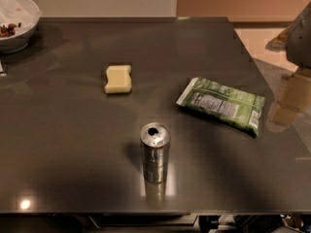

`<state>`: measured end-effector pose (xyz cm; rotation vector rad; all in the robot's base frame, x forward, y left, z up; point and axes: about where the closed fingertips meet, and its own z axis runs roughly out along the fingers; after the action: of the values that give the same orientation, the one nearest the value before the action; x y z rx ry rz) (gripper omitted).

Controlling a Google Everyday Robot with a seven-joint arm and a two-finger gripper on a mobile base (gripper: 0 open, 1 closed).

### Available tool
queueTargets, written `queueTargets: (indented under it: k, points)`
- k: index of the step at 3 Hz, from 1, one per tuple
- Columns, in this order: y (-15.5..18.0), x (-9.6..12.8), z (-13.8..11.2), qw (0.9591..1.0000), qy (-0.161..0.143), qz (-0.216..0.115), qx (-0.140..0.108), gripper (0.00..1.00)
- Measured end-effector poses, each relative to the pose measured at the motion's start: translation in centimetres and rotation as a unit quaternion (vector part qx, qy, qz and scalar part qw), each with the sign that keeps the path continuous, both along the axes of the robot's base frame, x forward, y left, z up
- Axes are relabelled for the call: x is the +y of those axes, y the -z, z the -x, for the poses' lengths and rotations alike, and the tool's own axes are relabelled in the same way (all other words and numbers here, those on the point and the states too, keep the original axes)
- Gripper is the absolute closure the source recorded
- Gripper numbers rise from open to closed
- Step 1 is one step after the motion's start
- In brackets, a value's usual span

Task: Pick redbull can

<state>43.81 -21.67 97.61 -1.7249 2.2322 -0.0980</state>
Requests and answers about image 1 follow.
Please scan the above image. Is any silver redbull can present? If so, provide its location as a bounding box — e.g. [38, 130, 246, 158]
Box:
[140, 122, 171, 183]

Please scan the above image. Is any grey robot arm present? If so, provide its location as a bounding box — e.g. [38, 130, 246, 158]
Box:
[286, 2, 311, 68]

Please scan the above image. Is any yellow sponge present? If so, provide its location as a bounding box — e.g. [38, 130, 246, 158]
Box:
[104, 65, 132, 94]

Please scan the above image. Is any green snack bag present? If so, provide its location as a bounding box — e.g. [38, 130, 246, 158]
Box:
[177, 77, 265, 137]

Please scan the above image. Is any red food in bowl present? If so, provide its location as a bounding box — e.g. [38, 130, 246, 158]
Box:
[0, 23, 21, 38]

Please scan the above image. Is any white bowl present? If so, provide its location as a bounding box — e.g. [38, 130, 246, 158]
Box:
[0, 0, 42, 53]

